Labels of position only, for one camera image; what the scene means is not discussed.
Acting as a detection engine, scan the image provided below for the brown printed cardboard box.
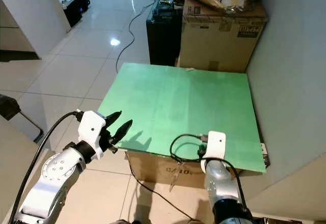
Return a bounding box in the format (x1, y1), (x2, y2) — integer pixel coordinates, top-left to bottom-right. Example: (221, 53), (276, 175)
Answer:
(125, 150), (210, 187)

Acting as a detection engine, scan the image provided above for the green table cover sheet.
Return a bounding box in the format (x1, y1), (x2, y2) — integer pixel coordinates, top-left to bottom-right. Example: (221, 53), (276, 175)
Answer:
(97, 62), (267, 173)

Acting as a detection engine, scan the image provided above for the black equipment case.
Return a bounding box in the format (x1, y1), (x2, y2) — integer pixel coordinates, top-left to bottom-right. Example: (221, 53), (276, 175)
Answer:
(146, 3), (184, 67)

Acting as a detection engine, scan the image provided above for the black chair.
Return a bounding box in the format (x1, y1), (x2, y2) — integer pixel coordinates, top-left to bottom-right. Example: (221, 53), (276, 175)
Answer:
(0, 94), (45, 143)

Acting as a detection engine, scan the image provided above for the large brown cardboard box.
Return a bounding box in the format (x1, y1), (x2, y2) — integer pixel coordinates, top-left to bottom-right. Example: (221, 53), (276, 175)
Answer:
(178, 0), (269, 74)

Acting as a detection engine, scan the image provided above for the beige wooden counter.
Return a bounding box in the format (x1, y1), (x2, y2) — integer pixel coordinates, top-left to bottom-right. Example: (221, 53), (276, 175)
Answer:
(0, 117), (22, 224)

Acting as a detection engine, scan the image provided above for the black bag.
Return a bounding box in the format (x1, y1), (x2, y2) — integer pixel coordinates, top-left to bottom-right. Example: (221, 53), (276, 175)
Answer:
(51, 0), (91, 29)

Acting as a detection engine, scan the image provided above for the white cabinet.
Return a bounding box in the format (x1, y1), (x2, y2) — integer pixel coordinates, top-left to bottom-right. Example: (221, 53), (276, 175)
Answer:
(0, 0), (72, 62)

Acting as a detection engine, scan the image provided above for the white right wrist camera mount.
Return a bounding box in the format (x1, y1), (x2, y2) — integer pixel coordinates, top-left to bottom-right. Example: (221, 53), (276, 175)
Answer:
(202, 131), (227, 160)

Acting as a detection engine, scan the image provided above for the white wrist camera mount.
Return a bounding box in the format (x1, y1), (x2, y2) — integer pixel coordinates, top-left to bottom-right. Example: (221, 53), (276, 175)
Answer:
(202, 131), (227, 160)
(79, 110), (109, 156)

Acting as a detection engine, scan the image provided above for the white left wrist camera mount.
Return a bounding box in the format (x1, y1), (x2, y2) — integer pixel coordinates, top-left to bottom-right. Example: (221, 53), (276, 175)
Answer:
(79, 110), (109, 156)

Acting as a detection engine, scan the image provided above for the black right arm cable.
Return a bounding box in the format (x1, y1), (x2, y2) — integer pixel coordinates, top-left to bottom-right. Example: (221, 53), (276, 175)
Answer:
(169, 133), (243, 207)

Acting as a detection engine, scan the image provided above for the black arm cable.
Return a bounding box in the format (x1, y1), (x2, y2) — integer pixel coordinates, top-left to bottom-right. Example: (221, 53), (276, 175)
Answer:
(8, 110), (85, 222)
(169, 133), (243, 207)

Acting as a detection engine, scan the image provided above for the metal corner bracket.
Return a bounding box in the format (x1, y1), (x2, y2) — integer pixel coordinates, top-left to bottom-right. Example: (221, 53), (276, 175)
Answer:
(259, 143), (268, 166)

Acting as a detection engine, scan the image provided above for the thin black cable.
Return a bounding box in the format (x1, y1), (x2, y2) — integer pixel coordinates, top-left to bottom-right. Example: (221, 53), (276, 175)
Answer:
(126, 153), (195, 221)

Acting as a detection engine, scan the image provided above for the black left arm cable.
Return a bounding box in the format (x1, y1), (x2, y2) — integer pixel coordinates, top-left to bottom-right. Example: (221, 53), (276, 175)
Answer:
(8, 110), (85, 222)

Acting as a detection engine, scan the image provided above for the long black floor cable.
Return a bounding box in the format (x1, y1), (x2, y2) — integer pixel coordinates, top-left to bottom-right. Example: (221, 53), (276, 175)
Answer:
(115, 0), (156, 75)

